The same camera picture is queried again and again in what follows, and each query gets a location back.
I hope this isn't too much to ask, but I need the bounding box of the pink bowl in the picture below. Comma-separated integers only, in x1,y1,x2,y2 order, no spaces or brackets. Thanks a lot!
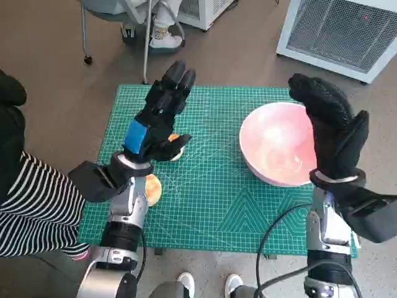
239,101,319,187

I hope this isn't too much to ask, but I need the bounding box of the round toy bread bun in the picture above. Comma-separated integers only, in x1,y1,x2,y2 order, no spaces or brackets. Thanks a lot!
145,174,163,208

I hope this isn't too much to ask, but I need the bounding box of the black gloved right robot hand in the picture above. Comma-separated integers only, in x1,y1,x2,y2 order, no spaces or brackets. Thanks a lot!
288,73,370,181

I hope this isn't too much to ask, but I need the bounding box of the grey office chair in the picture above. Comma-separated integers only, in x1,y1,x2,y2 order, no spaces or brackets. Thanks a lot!
79,0,187,66

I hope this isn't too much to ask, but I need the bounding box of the black cable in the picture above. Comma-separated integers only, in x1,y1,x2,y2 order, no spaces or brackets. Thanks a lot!
132,231,148,279
256,203,364,298

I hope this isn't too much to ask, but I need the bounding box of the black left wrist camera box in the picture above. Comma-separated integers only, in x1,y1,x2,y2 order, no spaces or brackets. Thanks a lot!
68,160,131,203

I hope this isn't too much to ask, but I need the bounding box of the grey leg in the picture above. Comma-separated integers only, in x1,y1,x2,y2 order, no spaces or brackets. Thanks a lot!
231,284,260,298
148,280,187,298

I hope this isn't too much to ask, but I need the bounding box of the white shoe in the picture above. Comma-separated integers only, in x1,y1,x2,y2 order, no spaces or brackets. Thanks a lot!
225,273,244,298
177,272,195,298

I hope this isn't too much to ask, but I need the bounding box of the large white mesh cabinet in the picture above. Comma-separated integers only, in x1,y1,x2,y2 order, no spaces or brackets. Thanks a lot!
275,0,397,84

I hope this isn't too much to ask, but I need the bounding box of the small white mesh cabinet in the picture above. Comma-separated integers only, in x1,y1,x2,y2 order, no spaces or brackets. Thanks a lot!
176,0,239,32

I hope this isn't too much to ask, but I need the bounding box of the green cutting mat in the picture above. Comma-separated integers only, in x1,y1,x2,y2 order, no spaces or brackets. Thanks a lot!
76,84,359,258

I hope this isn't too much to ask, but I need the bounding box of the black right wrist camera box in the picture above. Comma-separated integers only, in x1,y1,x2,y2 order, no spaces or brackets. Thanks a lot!
336,186,397,243

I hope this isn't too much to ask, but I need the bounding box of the silver metal pole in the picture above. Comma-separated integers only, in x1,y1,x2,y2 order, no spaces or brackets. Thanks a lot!
142,0,154,85

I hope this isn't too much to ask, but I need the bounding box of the long toy bread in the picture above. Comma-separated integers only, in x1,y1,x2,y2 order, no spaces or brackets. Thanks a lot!
167,133,186,163

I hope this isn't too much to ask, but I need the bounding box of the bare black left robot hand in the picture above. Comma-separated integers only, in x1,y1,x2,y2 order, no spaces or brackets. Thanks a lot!
122,60,197,164

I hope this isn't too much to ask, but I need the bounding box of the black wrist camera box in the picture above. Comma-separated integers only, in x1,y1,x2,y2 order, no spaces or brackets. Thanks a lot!
68,160,131,203
336,186,397,243

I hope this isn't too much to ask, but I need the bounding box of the person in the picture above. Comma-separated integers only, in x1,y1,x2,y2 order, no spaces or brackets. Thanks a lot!
120,0,186,49
0,70,92,261

